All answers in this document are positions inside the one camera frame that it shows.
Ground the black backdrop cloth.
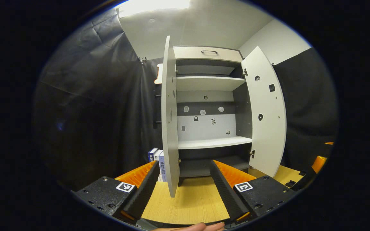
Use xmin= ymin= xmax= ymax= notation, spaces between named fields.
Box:
xmin=34 ymin=13 xmax=339 ymax=193

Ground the beige double-door shoe cabinet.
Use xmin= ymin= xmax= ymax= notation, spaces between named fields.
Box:
xmin=161 ymin=46 xmax=253 ymax=186

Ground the beige cabinet door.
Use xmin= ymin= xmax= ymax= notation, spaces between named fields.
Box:
xmin=161 ymin=35 xmax=181 ymax=198
xmin=241 ymin=46 xmax=287 ymax=178

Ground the ceiling light panel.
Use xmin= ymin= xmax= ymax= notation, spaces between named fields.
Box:
xmin=118 ymin=0 xmax=190 ymax=18

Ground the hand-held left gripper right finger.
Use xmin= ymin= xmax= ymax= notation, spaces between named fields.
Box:
xmin=209 ymin=160 xmax=296 ymax=222

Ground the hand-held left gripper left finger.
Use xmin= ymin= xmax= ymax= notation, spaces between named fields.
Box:
xmin=75 ymin=160 xmax=160 ymax=222

